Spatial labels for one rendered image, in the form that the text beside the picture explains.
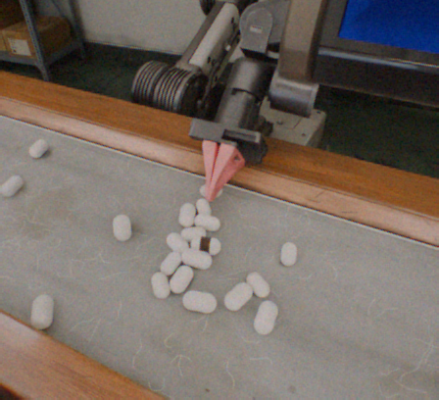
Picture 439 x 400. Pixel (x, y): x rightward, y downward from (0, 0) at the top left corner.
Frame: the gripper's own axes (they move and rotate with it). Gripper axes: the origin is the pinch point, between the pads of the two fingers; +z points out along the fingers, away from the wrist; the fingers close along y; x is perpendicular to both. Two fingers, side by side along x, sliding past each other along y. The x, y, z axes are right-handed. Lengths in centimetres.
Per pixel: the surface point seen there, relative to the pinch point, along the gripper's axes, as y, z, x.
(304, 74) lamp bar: 14.8, -1.9, -34.6
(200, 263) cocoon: 3.8, 8.7, -6.2
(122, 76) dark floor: -143, -77, 156
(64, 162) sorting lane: -25.9, 1.6, 0.8
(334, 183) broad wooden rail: 15.1, -7.0, 5.4
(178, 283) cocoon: 2.9, 11.4, -8.6
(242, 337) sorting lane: 11.3, 14.1, -8.4
